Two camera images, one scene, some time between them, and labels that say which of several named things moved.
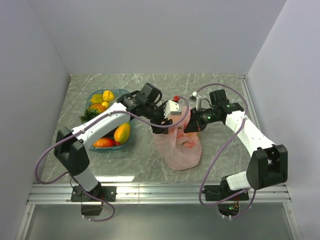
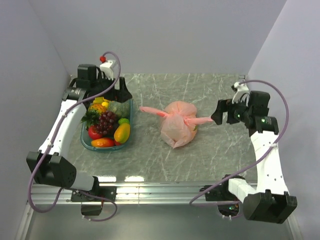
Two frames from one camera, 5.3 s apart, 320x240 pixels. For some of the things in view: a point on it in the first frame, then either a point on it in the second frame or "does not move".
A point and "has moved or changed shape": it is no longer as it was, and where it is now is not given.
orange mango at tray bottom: x=122 y=132 does not move
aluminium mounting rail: x=153 y=193 does not move
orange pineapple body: x=98 y=106 does not move
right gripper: x=195 y=124 to x=223 y=106
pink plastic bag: x=181 y=150 has moved or changed shape
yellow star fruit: x=97 y=98 does not move
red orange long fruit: x=104 y=142 does not move
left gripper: x=162 y=119 to x=121 y=95
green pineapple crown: x=89 y=114 does not move
